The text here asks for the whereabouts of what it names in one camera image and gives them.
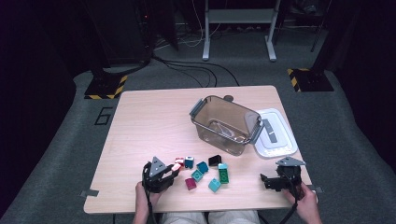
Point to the person's right hand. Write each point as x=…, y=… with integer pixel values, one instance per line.
x=308, y=203

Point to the black block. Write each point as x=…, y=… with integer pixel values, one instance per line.
x=214, y=160

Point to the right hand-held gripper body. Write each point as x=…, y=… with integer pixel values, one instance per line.
x=289, y=177

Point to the red and white block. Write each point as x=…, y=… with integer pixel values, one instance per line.
x=179, y=160

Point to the grey tape piece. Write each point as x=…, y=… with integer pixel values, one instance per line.
x=89, y=193
x=319, y=188

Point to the magenta block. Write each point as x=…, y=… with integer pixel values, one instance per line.
x=190, y=184

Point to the person's beige shorts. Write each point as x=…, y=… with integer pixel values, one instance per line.
x=218, y=218

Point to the dark blue white-topped block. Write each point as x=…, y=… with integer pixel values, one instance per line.
x=189, y=162

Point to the black equipment cabinet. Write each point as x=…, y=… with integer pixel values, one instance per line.
x=121, y=31

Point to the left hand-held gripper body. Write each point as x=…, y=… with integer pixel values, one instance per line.
x=155, y=180

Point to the clear brown storage box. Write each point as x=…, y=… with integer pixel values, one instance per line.
x=227, y=121

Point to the person's left hand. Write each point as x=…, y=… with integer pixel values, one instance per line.
x=144, y=200

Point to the white metal desk frame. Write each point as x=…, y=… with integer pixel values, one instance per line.
x=239, y=15

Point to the light teal block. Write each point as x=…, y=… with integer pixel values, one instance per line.
x=214, y=185

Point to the round dark table grommet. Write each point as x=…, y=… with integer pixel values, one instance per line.
x=229, y=97

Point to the green long block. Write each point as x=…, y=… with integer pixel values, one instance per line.
x=223, y=176

